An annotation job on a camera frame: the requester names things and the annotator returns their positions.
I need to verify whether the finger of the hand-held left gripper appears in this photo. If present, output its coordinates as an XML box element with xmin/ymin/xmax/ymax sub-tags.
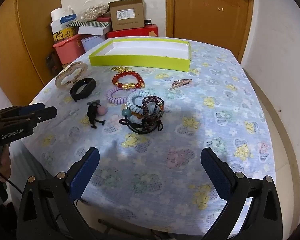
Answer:
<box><xmin>22</xmin><ymin>106</ymin><xmax>58</xmax><ymax>125</ymax></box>
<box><xmin>0</xmin><ymin>102</ymin><xmax>46</xmax><ymax>119</ymax></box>

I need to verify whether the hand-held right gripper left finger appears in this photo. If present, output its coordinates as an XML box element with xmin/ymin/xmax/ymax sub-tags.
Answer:
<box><xmin>16</xmin><ymin>147</ymin><xmax>100</xmax><ymax>240</ymax></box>

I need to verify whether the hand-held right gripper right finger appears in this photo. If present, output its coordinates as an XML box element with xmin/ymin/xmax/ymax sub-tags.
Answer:
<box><xmin>200</xmin><ymin>147</ymin><xmax>283</xmax><ymax>240</ymax></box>

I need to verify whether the black wristband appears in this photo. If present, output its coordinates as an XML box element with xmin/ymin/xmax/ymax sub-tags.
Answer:
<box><xmin>70</xmin><ymin>78</ymin><xmax>97</xmax><ymax>102</ymax></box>

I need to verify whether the beige hair claw clip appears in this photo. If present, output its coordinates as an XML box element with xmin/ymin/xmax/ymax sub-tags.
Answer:
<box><xmin>55</xmin><ymin>61</ymin><xmax>89</xmax><ymax>89</ymax></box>

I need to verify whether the black hair tie pink ball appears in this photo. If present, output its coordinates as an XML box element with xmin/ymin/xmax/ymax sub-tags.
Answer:
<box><xmin>87</xmin><ymin>101</ymin><xmax>108</xmax><ymax>130</ymax></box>

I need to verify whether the black cord teal bead hair tie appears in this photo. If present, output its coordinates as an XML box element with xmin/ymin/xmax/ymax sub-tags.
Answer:
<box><xmin>119</xmin><ymin>107</ymin><xmax>164</xmax><ymax>134</ymax></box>

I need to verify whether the light blue spiral hair tie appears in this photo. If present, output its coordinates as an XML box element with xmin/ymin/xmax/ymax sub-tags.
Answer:
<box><xmin>126</xmin><ymin>92</ymin><xmax>150</xmax><ymax>114</ymax></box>

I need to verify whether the dark bead bracelet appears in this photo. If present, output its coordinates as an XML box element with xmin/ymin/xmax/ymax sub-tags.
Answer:
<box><xmin>139</xmin><ymin>95</ymin><xmax>165</xmax><ymax>130</ymax></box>

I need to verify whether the rhinestone leaf hair clip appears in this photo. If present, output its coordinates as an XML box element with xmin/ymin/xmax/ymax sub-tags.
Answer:
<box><xmin>168</xmin><ymin>79</ymin><xmax>193</xmax><ymax>91</ymax></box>

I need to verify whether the red bead bracelet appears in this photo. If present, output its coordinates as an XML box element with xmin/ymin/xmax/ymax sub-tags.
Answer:
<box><xmin>112</xmin><ymin>71</ymin><xmax>145</xmax><ymax>91</ymax></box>

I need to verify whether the yellow-green cardboard box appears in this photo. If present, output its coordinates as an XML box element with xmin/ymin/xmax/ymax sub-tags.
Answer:
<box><xmin>89</xmin><ymin>39</ymin><xmax>192</xmax><ymax>72</ymax></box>

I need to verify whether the person's left hand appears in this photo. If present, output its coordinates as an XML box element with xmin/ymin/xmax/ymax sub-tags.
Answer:
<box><xmin>0</xmin><ymin>146</ymin><xmax>12</xmax><ymax>179</ymax></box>

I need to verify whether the floral tablecloth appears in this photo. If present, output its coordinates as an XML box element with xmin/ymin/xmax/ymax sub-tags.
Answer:
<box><xmin>21</xmin><ymin>37</ymin><xmax>277</xmax><ymax>237</ymax></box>

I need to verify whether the pink plastic bin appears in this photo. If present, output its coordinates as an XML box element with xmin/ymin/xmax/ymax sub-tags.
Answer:
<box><xmin>52</xmin><ymin>34</ymin><xmax>87</xmax><ymax>64</ymax></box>

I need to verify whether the wooden wardrobe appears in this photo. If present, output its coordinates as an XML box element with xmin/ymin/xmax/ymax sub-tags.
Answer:
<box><xmin>0</xmin><ymin>0</ymin><xmax>62</xmax><ymax>110</ymax></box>

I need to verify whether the yellow patterned box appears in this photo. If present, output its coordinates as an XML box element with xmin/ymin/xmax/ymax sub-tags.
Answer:
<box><xmin>52</xmin><ymin>27</ymin><xmax>78</xmax><ymax>43</ymax></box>

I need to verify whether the white round container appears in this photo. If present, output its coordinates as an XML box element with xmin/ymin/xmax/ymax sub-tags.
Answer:
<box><xmin>81</xmin><ymin>36</ymin><xmax>105</xmax><ymax>54</ymax></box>

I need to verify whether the white and blue box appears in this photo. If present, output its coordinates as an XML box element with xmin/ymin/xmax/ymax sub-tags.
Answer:
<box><xmin>51</xmin><ymin>14</ymin><xmax>78</xmax><ymax>30</ymax></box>

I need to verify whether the white flat box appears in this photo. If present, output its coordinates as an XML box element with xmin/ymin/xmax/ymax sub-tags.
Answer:
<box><xmin>78</xmin><ymin>26</ymin><xmax>112</xmax><ymax>36</ymax></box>

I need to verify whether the white paper roll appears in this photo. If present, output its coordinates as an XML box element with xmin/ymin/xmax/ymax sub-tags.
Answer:
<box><xmin>51</xmin><ymin>7</ymin><xmax>77</xmax><ymax>22</ymax></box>

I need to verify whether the green striped box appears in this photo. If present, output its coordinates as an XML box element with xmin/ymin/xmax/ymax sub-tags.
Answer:
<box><xmin>86</xmin><ymin>21</ymin><xmax>111</xmax><ymax>28</ymax></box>

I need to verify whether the clear bag of nuts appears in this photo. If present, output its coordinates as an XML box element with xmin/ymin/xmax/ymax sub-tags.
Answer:
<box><xmin>80</xmin><ymin>4</ymin><xmax>109</xmax><ymax>20</ymax></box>

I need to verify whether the red flat box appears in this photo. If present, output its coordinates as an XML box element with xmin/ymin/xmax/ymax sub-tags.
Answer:
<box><xmin>105</xmin><ymin>24</ymin><xmax>158</xmax><ymax>40</ymax></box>

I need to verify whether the brown cardboard box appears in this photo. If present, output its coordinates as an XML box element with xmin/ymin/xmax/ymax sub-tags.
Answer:
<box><xmin>108</xmin><ymin>0</ymin><xmax>145</xmax><ymax>32</ymax></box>

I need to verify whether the wooden door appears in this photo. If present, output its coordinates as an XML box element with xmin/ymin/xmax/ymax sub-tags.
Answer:
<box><xmin>165</xmin><ymin>0</ymin><xmax>254</xmax><ymax>60</ymax></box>

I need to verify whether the black cable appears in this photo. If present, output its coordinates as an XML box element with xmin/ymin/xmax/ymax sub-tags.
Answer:
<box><xmin>0</xmin><ymin>169</ymin><xmax>23</xmax><ymax>196</ymax></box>

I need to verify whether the purple spiral hair tie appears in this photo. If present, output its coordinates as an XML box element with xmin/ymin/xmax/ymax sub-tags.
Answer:
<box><xmin>106</xmin><ymin>87</ymin><xmax>132</xmax><ymax>105</ymax></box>

